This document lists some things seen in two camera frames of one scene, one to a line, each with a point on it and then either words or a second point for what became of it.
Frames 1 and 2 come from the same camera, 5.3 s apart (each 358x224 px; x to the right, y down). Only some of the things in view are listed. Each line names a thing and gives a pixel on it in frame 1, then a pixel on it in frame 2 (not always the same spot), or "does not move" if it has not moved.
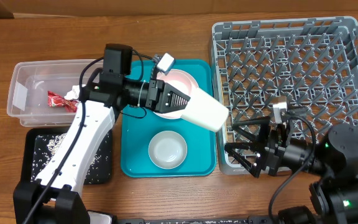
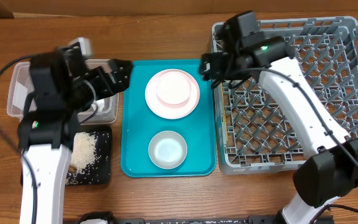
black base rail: [205, 221] does not move
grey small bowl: [168, 150] does not move
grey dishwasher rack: [320, 66] does not move
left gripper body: [148, 94] -> [100, 85]
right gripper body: [274, 150] -> [221, 66]
